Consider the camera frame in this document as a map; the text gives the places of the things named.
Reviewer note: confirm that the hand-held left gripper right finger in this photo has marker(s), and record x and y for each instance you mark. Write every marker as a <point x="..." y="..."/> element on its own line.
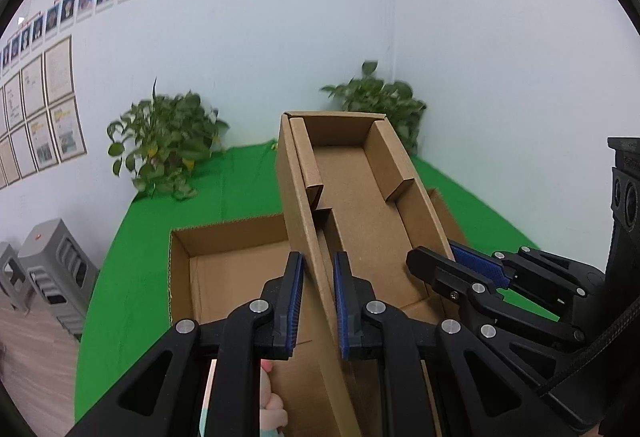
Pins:
<point x="342" y="302"/>

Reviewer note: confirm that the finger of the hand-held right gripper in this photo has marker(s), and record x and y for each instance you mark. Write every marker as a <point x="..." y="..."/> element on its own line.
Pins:
<point x="435" y="269"/>
<point x="480" y="266"/>

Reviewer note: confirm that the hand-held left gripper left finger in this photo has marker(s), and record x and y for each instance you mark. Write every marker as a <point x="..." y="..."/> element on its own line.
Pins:
<point x="293" y="302"/>

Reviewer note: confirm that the large cardboard box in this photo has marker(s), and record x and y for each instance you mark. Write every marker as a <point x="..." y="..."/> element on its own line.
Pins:
<point x="225" y="267"/>

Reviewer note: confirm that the small narrow cardboard box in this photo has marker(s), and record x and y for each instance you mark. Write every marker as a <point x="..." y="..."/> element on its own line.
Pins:
<point x="360" y="197"/>

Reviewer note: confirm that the pink and teal plush toy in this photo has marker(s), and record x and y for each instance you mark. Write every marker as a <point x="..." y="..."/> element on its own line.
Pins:
<point x="275" y="409"/>

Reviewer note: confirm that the green table cloth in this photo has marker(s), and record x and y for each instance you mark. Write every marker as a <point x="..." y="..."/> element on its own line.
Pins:
<point x="135" y="277"/>

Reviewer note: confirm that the green plant in brown pot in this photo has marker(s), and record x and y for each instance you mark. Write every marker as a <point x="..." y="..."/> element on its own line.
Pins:
<point x="380" y="99"/>

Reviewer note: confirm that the bushy potted green plant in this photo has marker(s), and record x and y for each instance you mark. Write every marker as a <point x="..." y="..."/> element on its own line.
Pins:
<point x="165" y="137"/>

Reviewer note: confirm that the grey plastic stool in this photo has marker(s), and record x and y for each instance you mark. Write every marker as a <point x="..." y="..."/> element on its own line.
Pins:
<point x="55" y="267"/>
<point x="10" y="277"/>

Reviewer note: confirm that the group of framed wall documents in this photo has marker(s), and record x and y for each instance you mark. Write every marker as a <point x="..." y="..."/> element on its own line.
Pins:
<point x="55" y="117"/>

